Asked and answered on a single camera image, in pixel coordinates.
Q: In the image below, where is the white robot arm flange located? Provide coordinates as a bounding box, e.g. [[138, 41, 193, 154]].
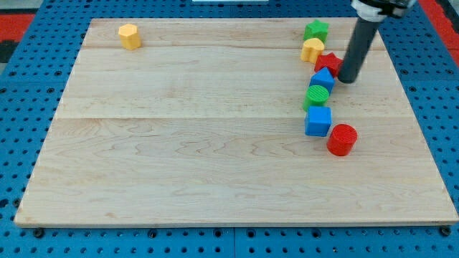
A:
[[351, 0, 417, 22]]

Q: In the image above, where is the light wooden board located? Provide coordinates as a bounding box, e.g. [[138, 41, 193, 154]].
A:
[[14, 18, 458, 228]]

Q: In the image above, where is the blue cube block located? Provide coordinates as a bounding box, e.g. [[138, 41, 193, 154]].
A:
[[305, 106, 332, 137]]

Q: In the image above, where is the green cylinder block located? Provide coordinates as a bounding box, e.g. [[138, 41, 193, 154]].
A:
[[302, 85, 330, 111]]

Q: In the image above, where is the blue pentagon block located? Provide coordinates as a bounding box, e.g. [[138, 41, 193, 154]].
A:
[[309, 67, 335, 94]]

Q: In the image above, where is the red cylinder block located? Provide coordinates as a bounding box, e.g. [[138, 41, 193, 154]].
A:
[[326, 124, 358, 156]]

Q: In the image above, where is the yellow heart block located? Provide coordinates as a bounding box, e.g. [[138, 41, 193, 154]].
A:
[[300, 38, 325, 64]]

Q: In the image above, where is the red star block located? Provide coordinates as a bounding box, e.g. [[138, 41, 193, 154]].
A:
[[314, 52, 343, 77]]

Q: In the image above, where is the green star block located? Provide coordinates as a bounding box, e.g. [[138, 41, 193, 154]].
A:
[[303, 19, 329, 44]]

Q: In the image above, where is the yellow hexagon block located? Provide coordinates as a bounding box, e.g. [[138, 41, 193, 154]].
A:
[[118, 24, 141, 50]]

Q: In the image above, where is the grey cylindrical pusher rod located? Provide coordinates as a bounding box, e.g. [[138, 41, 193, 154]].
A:
[[338, 17, 381, 84]]

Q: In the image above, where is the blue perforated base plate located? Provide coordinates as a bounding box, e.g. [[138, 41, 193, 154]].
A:
[[1, 0, 458, 257]]

